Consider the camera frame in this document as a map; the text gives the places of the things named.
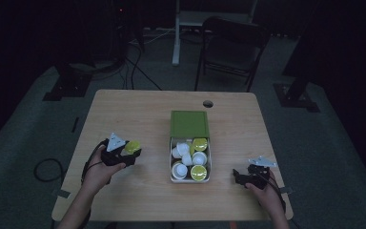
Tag grey round stand base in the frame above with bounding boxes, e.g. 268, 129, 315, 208
69, 60, 122, 73

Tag person's right hand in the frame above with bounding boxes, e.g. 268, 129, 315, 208
245, 171, 286, 220

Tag person's left hand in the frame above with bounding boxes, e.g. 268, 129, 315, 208
81, 146, 127, 196

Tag looped black floor cable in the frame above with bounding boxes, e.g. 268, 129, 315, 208
33, 157, 66, 183

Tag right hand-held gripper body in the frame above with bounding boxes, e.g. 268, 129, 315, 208
246, 155, 278, 191

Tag pile of coffee capsules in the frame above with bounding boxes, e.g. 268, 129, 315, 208
171, 136, 210, 182

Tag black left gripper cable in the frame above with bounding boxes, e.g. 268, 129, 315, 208
80, 139, 109, 185

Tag black floor cables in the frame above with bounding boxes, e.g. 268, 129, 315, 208
119, 41, 164, 92

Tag black stand base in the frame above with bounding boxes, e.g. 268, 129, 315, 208
273, 83, 321, 114
42, 63, 93, 102

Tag black folding chair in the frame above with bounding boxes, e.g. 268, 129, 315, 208
193, 16, 272, 94

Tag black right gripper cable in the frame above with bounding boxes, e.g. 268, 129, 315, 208
256, 166, 288, 214

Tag white floor cable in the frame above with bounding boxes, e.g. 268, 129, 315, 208
129, 28, 176, 45

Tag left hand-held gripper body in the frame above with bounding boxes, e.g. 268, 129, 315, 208
100, 132, 132, 169

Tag yellow-lidded coffee capsule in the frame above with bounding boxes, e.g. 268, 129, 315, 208
124, 139, 142, 156

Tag white desk frame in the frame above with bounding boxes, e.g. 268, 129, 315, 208
172, 0, 259, 67

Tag dark equipment rack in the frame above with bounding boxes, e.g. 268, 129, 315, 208
106, 0, 147, 65

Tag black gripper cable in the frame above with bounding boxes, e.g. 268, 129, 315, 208
80, 139, 109, 185
256, 166, 288, 214

